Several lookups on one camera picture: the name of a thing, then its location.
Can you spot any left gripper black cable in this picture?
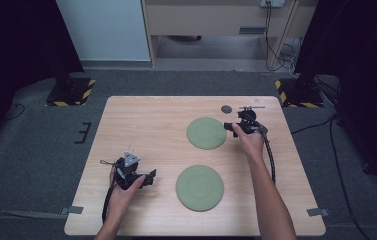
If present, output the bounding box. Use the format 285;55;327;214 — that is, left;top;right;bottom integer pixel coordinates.
99;159;118;224

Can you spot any person's left hand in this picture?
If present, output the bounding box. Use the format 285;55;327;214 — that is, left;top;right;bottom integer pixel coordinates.
108;165;147;218

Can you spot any white cable bundle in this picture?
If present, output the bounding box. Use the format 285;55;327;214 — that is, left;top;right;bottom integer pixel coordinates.
279;37;302;77

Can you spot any grey tape piece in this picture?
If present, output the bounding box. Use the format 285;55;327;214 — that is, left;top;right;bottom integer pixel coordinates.
59;205;85;216
306;207;330;218

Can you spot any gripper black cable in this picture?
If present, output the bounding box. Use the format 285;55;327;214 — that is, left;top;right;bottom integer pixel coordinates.
257;123;277;185
99;159;118;224

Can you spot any black yellow-striped stand base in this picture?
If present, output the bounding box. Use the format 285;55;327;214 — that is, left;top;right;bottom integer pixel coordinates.
274;78;325;109
44;77;97;108

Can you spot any green round plate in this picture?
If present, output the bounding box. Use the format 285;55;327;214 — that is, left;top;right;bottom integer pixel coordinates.
175;164;226;213
186;116;228;151

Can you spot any person's right hand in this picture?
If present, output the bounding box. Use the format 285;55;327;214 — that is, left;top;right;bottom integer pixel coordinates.
231;122;266;162

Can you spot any black floor cable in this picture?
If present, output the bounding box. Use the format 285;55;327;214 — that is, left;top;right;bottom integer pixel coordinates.
328;116;374;240
5;102;27;122
290;114;339;135

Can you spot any black hanging power cable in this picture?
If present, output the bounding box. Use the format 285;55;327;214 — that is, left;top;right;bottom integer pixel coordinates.
263;1;292;72

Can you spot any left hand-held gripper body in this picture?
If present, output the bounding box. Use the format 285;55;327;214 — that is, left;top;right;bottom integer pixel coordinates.
113;151;144;191

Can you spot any dark curtain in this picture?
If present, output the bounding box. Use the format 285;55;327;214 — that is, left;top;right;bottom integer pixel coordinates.
0;0;85;158
293;0;377;201

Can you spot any light wooden desk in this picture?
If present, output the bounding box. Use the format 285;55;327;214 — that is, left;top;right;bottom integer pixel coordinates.
141;0;318;70

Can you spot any grey power strip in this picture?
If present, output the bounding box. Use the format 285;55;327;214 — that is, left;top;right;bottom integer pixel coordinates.
260;0;286;8

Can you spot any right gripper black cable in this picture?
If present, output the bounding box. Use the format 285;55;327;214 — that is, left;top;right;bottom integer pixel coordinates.
257;123;277;185

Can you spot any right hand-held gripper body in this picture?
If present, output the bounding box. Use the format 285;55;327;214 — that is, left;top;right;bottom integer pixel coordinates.
236;105;267;135

